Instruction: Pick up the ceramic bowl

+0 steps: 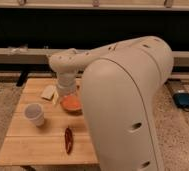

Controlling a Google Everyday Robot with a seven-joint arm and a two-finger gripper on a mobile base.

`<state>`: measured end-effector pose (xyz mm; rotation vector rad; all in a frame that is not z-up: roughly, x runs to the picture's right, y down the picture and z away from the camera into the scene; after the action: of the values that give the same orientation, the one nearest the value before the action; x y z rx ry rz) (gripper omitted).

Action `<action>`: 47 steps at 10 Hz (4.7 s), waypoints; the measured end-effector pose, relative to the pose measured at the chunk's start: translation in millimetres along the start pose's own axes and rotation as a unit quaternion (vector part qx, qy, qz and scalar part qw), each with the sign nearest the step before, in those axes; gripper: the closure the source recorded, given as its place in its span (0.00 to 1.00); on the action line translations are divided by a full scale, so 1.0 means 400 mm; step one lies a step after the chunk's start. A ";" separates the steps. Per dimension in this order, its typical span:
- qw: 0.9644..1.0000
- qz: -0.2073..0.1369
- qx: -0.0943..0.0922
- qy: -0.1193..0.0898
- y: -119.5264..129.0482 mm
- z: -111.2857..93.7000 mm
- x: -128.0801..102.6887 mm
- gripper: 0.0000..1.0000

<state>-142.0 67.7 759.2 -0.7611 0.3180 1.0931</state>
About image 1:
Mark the red chili pepper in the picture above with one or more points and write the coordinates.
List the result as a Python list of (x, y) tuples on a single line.
[(68, 140)]

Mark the black table leg stand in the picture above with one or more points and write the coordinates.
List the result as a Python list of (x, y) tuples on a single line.
[(23, 76)]

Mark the orange ceramic bowl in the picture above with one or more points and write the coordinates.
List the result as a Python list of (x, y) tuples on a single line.
[(70, 103)]

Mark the white plastic cup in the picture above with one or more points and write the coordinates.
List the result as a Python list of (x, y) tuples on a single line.
[(34, 113)]

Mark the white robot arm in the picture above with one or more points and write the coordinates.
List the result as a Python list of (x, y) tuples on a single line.
[(117, 83)]

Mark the beige sponge block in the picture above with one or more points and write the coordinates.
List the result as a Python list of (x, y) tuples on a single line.
[(48, 92)]

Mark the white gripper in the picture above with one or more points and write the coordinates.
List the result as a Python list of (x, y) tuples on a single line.
[(66, 86)]

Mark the blue device on floor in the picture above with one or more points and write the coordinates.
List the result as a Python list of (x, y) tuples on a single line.
[(181, 99)]

